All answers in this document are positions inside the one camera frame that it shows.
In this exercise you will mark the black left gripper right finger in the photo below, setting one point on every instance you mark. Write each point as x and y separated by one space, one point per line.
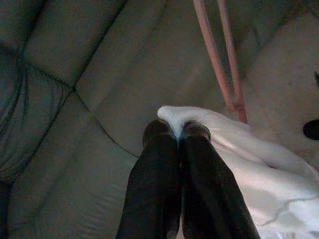
211 199

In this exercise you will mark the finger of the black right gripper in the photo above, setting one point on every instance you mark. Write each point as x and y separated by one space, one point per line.
311 130
317 81

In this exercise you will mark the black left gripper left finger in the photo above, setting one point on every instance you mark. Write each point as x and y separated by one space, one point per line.
152 194

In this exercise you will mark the white shirt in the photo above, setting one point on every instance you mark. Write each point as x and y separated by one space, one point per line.
249 159

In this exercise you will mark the green leather sofa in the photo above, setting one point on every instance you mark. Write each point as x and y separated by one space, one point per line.
74 99

